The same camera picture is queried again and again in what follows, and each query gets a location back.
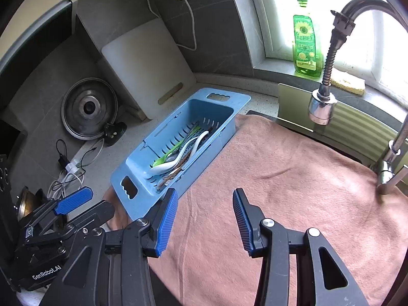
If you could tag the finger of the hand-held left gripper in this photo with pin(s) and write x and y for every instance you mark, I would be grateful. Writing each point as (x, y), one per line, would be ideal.
(73, 201)
(98, 212)

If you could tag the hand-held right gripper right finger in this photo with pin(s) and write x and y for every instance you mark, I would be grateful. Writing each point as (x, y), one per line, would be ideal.
(242, 223)

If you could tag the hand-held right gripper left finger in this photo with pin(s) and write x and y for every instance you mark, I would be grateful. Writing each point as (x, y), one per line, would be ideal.
(165, 223)

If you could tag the white ceramic spoon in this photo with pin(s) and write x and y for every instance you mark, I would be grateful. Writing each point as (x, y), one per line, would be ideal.
(159, 169)

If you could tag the green plastic spoon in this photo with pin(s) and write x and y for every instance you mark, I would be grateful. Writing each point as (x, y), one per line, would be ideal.
(161, 161)

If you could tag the patterned metal spoon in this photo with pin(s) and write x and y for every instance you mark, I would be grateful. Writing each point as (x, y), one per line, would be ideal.
(173, 157)

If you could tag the blue plastic drainer basket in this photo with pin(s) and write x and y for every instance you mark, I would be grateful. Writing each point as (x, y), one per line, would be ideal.
(191, 106)

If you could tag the person's left forearm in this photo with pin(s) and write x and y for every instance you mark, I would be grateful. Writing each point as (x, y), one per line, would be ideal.
(30, 298)

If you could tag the brass metal bowl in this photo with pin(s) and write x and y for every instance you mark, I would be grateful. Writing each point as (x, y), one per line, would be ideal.
(25, 202)

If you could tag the pink towel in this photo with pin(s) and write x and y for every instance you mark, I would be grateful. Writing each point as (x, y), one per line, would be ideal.
(287, 181)

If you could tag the black box with round ports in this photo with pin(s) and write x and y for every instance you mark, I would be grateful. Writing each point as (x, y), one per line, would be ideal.
(4, 178)

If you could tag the small black plug adapter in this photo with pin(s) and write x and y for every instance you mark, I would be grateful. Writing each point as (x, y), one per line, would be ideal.
(114, 132)

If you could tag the metal pot lid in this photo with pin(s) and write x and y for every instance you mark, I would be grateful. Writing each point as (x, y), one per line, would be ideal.
(89, 108)

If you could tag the green striped drain board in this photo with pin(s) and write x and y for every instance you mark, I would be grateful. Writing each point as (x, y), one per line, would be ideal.
(293, 108)

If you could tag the white cutting board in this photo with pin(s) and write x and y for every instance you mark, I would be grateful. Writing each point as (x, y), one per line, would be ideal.
(143, 63)

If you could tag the chrome kitchen faucet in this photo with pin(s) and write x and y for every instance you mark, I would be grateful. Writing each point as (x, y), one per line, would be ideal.
(390, 172)

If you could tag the yellow sponge cloth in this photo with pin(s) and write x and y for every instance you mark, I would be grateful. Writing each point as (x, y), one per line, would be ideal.
(347, 84)

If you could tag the green dish soap bottle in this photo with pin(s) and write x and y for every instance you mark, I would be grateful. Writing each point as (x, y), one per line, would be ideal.
(306, 44)

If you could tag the white window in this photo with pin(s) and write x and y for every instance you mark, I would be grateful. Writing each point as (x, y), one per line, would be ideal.
(267, 22)

